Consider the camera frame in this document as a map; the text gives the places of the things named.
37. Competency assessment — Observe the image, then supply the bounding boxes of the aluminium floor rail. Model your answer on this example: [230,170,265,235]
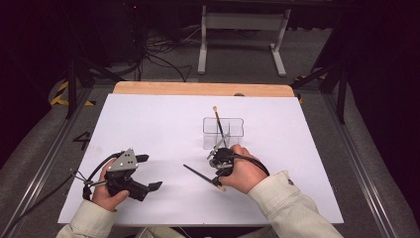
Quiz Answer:
[321,93,399,238]
[0,87,94,238]

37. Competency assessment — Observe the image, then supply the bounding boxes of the person's left hand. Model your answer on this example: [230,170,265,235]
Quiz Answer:
[91,160,131,212]

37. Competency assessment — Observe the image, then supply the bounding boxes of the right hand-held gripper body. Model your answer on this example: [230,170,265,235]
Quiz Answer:
[206,137,236,178]

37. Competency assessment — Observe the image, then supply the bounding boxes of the black floor cables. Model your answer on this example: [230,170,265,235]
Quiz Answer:
[140,26,202,83]

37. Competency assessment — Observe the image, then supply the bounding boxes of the white metal stand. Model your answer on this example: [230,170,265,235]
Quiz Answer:
[197,4,292,77]

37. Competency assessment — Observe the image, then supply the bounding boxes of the white board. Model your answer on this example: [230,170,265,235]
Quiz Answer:
[57,93,345,228]

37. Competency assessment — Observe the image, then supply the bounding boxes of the person's right hand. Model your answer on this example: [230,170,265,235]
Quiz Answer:
[219,144,269,195]

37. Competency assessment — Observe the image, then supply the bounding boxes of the clear plastic organizer box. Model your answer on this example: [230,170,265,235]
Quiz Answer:
[202,116,246,152]

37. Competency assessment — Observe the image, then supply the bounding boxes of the right hand-held gripper cable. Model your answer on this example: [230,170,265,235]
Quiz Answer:
[232,154,271,178]

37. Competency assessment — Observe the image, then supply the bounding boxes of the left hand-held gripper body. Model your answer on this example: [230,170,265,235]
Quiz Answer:
[105,148,152,202]

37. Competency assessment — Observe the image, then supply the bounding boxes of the left hand-held gripper cable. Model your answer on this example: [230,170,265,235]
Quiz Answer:
[0,151,124,238]

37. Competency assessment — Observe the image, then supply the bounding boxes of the hand-held gripper cable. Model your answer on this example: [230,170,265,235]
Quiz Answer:
[232,154,271,178]
[0,151,124,238]

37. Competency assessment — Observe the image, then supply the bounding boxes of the wooden table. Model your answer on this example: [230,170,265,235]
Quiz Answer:
[112,81,295,98]

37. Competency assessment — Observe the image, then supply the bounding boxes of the dark equipment tower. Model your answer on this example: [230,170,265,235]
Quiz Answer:
[107,0,148,65]

